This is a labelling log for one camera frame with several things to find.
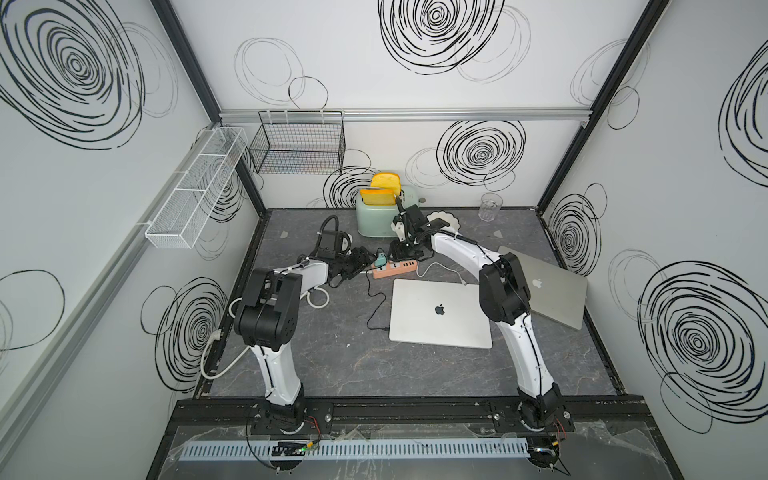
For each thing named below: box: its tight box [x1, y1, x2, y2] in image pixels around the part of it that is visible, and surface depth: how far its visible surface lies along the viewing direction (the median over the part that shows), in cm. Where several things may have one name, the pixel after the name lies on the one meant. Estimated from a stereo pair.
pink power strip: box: [372, 259, 417, 279], surface depth 101 cm
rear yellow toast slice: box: [371, 172, 401, 195], surface depth 104 cm
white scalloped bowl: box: [426, 210, 461, 233], surface depth 116 cm
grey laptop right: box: [498, 246, 588, 330], surface depth 99 cm
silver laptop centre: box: [389, 279, 493, 349], surface depth 93 cm
